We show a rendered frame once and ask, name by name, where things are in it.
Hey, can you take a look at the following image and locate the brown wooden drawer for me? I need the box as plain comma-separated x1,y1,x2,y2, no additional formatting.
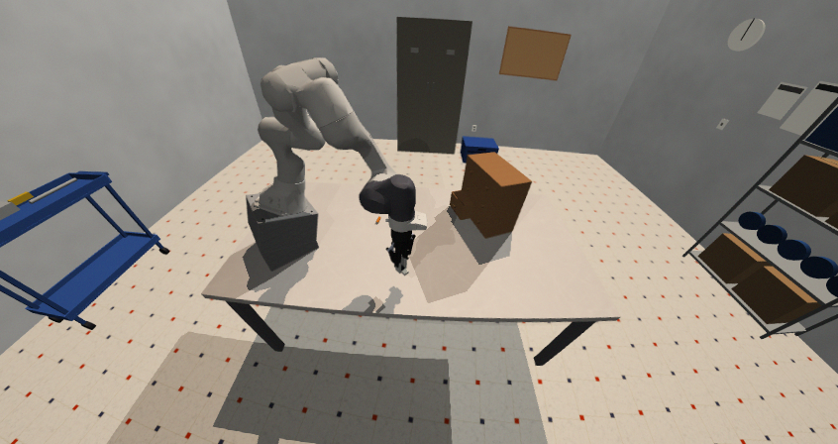
463,175,477,203
465,158,482,186
475,190,494,222
471,206,489,237
450,190,474,220
479,172,500,205

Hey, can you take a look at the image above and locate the dark brown chest of drawers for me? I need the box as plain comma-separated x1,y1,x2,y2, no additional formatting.
467,152,532,239

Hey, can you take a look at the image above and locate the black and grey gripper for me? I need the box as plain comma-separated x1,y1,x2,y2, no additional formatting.
386,228,416,274

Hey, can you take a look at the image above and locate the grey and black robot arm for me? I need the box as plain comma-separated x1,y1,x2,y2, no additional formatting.
254,57,428,232

